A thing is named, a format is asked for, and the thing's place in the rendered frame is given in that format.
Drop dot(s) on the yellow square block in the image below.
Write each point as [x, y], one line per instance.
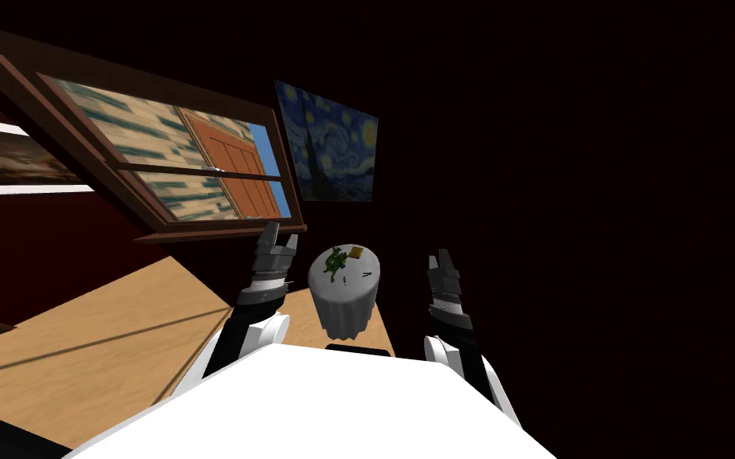
[355, 252]

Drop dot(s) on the brown framed window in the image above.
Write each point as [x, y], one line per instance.
[170, 159]

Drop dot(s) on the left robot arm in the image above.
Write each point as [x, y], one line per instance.
[240, 331]

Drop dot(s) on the green leafy plant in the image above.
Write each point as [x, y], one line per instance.
[334, 261]

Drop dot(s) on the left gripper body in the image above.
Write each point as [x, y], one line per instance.
[273, 260]

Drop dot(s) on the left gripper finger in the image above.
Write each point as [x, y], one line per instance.
[269, 236]
[290, 243]

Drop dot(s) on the white framed dark picture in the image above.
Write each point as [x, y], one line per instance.
[4, 159]

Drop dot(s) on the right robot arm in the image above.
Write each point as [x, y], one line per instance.
[463, 344]

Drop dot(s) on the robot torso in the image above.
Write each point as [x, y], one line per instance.
[316, 408]

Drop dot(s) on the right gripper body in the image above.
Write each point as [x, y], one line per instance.
[446, 283]

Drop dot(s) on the round white clothed table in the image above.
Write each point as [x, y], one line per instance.
[348, 299]

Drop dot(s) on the blue starry night painting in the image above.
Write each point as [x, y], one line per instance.
[332, 143]

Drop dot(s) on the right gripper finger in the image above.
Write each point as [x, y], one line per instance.
[448, 260]
[434, 262]

